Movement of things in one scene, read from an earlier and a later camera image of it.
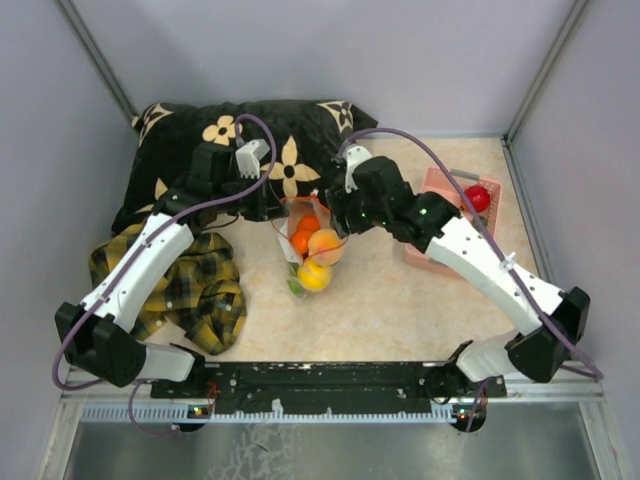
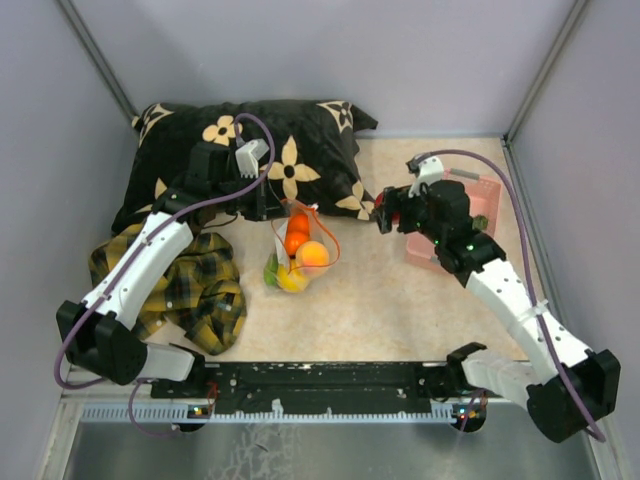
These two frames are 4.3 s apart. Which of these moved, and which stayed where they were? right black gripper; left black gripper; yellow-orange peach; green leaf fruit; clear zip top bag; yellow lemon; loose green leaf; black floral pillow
Moved: right black gripper; green leaf fruit; clear zip top bag; yellow lemon; yellow-orange peach
Stayed: black floral pillow; left black gripper; loose green leaf
